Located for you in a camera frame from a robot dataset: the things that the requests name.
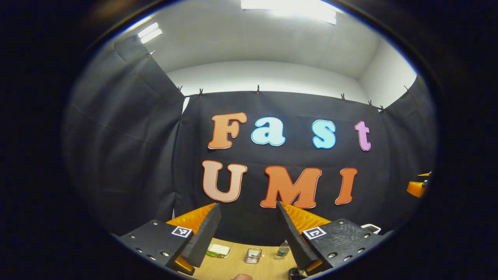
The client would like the ceiling light panel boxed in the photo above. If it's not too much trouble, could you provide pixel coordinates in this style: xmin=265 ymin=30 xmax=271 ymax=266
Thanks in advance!
xmin=240 ymin=0 xmax=337 ymax=25
xmin=138 ymin=22 xmax=163 ymax=44

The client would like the toy sandwich with lettuce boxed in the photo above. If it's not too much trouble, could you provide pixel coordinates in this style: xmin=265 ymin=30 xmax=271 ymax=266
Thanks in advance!
xmin=206 ymin=244 xmax=232 ymax=259

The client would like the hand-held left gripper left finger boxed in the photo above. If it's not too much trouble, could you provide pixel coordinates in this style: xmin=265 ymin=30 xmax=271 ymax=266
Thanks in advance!
xmin=117 ymin=202 xmax=222 ymax=276

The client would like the black backdrop cloth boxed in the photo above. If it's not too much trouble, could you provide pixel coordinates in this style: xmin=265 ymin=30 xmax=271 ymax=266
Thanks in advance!
xmin=62 ymin=35 xmax=438 ymax=247

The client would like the row of black backdrop clips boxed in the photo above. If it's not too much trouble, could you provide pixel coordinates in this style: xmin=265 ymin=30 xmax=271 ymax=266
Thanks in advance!
xmin=148 ymin=50 xmax=410 ymax=113

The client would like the silver wire basket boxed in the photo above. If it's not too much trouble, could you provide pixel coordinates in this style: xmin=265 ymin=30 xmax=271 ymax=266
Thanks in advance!
xmin=245 ymin=248 xmax=263 ymax=265

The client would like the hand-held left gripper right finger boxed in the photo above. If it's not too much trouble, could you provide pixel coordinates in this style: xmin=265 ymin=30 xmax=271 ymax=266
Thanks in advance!
xmin=276 ymin=201 xmax=389 ymax=276

